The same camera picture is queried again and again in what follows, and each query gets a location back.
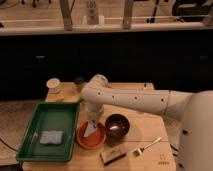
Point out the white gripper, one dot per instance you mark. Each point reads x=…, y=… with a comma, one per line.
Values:
x=94, y=112

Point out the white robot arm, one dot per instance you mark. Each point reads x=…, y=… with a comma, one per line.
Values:
x=193, y=110

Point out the dark purple bowl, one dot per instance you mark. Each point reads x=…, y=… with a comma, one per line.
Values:
x=117, y=126

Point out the red bowl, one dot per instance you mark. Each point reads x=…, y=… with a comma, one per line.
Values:
x=94, y=140

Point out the dark capped spice jar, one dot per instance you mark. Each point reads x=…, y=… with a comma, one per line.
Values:
x=79, y=83

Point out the wooden block brush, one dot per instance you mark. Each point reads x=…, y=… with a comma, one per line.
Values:
x=112, y=154

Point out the green plastic tray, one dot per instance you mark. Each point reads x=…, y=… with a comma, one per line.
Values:
x=49, y=118

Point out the blue sponge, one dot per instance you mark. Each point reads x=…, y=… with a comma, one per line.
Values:
x=51, y=137

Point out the silver fork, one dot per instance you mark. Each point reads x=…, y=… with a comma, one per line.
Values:
x=140, y=151

